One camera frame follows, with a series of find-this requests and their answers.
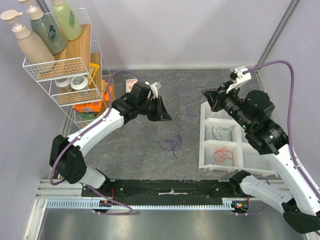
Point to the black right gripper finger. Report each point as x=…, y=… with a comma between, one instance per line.
x=211, y=101
x=214, y=93

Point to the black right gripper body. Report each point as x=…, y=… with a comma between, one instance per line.
x=217, y=97

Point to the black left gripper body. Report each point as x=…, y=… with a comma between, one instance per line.
x=154, y=109

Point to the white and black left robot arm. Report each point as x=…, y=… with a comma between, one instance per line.
x=67, y=153

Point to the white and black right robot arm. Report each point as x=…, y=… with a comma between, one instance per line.
x=300, y=205

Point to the white and red small box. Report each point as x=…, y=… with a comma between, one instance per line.
x=129, y=83

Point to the white compartment organizer tray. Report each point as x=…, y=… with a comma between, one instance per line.
x=223, y=146

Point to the orange box on shelf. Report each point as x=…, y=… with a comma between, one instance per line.
x=106, y=90

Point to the orange flat package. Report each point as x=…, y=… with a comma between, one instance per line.
x=88, y=107

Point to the green box on shelf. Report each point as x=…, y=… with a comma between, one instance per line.
x=86, y=116

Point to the yellow snack packet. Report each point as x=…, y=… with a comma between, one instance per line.
x=93, y=69

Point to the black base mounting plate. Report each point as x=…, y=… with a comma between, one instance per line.
x=125, y=188

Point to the light green bottle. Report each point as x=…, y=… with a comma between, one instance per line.
x=68, y=22

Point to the beige pump bottle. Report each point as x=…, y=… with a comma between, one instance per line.
x=29, y=42

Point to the dark green pump bottle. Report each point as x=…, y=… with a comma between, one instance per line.
x=45, y=27

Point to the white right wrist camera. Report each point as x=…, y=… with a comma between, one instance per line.
x=238, y=78

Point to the white wire shelf rack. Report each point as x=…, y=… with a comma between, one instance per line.
x=73, y=61

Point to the slotted white cable duct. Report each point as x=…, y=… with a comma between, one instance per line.
x=97, y=204

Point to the aluminium frame rail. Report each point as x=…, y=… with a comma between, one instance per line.
x=63, y=190

